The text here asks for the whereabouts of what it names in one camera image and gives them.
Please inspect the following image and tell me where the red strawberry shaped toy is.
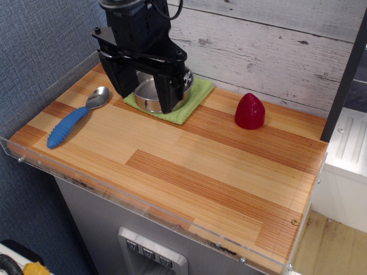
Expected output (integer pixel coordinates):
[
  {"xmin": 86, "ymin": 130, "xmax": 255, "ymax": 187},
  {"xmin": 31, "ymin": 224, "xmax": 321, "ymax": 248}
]
[{"xmin": 235, "ymin": 93, "xmax": 266, "ymax": 129}]

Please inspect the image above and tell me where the green folded cloth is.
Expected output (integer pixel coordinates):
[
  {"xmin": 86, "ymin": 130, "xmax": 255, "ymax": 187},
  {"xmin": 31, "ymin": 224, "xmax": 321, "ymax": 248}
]
[{"xmin": 124, "ymin": 78, "xmax": 214, "ymax": 125}]

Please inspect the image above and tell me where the dark right frame post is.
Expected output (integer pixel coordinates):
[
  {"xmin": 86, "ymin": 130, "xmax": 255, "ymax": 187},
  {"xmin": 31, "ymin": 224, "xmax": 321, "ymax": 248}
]
[{"xmin": 319, "ymin": 0, "xmax": 367, "ymax": 143}]

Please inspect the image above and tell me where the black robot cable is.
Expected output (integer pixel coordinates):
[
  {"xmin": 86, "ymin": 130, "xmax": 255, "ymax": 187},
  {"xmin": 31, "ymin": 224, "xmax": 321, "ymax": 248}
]
[{"xmin": 146, "ymin": 0, "xmax": 184, "ymax": 21}]

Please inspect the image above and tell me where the grey toy fridge cabinet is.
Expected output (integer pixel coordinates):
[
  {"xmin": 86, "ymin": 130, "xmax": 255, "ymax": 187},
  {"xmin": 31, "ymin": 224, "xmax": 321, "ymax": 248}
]
[{"xmin": 56, "ymin": 178, "xmax": 259, "ymax": 274}]

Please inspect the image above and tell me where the silver dispenser button panel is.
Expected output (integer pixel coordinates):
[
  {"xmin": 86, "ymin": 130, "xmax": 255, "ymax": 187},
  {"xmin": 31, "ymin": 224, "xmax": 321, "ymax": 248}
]
[{"xmin": 118, "ymin": 227, "xmax": 189, "ymax": 274}]

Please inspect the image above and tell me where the white side cabinet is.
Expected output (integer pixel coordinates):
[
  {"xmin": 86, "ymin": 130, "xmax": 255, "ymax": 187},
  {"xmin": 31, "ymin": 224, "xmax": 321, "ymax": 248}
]
[{"xmin": 311, "ymin": 108, "xmax": 366, "ymax": 232}]

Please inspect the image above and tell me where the stainless steel pot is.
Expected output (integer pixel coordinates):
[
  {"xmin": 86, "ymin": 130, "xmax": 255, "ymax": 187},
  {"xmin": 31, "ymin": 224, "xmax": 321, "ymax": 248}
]
[{"xmin": 133, "ymin": 67, "xmax": 194, "ymax": 113}]

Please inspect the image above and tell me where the clear acrylic table guard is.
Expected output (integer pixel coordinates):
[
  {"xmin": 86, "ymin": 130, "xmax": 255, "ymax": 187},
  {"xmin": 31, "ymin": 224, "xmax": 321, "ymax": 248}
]
[{"xmin": 7, "ymin": 65, "xmax": 327, "ymax": 274}]

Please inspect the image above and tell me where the black corrugated hose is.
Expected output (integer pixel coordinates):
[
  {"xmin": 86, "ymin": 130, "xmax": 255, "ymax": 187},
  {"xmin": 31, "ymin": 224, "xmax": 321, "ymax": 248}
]
[{"xmin": 0, "ymin": 253, "xmax": 23, "ymax": 275}]

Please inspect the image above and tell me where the blue handled metal spoon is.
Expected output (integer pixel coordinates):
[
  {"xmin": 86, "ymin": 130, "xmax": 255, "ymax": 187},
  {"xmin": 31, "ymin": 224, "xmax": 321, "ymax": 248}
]
[{"xmin": 46, "ymin": 87, "xmax": 110, "ymax": 149}]

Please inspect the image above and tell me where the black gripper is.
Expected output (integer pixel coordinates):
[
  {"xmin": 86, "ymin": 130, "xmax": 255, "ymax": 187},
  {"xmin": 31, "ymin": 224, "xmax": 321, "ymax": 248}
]
[{"xmin": 92, "ymin": 5, "xmax": 187, "ymax": 114}]

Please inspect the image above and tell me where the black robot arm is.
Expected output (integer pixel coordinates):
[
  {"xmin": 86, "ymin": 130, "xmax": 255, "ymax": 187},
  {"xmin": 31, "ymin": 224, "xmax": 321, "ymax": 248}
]
[{"xmin": 92, "ymin": 1, "xmax": 187, "ymax": 113}]

